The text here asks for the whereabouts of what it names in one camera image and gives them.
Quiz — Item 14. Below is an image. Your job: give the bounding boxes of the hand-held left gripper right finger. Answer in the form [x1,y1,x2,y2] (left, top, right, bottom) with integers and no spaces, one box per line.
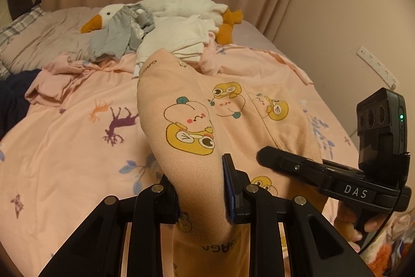
[222,153,373,277]

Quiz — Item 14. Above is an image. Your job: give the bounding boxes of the white goose plush toy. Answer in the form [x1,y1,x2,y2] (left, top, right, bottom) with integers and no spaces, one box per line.
[80,0,244,45]

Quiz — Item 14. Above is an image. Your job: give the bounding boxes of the person's right hand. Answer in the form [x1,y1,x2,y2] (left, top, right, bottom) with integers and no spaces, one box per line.
[334,200,389,244]

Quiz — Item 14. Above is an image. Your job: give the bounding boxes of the orange printed cloth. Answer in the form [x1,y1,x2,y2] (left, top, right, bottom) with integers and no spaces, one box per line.
[365,209,415,269]

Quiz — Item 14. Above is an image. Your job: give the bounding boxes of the white garment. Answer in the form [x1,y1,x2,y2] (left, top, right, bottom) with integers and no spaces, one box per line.
[132,15,217,78]

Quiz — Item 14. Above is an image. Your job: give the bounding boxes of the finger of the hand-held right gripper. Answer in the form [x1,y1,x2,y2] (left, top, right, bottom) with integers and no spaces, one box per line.
[257,146,327,189]

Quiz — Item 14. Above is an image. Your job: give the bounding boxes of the plaid pillow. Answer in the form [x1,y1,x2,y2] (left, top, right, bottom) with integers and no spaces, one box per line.
[0,3,46,79]

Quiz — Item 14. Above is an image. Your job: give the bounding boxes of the lavender fitted sheet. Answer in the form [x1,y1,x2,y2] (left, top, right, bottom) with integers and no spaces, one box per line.
[227,19,282,52]

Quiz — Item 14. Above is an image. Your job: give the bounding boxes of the black cable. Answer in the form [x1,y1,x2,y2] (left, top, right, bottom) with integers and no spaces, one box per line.
[357,210,395,255]

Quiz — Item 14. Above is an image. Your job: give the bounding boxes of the pink printed bed sheet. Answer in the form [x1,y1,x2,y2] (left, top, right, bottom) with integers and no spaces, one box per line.
[0,43,367,277]

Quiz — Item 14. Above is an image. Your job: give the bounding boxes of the navy cloth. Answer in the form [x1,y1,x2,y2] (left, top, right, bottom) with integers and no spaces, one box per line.
[0,69,43,139]

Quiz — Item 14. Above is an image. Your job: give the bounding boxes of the grey garment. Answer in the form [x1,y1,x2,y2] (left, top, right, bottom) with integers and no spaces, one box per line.
[88,4,155,63]

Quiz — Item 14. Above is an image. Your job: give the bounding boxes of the grey quilt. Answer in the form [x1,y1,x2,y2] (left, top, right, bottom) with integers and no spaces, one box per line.
[0,6,104,75]

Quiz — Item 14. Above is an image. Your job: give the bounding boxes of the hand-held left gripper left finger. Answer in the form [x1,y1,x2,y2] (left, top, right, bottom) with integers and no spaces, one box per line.
[39,176,179,277]

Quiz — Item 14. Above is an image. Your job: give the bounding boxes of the white power strip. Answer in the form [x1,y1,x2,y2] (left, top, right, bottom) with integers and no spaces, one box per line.
[357,45,399,90]

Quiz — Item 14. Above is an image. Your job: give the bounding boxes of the light pink garment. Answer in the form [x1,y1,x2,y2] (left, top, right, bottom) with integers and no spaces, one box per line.
[24,53,111,107]
[199,32,227,75]

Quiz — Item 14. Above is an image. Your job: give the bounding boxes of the peach cartoon-print pants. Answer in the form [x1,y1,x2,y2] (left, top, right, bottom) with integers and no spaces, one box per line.
[136,49,338,277]

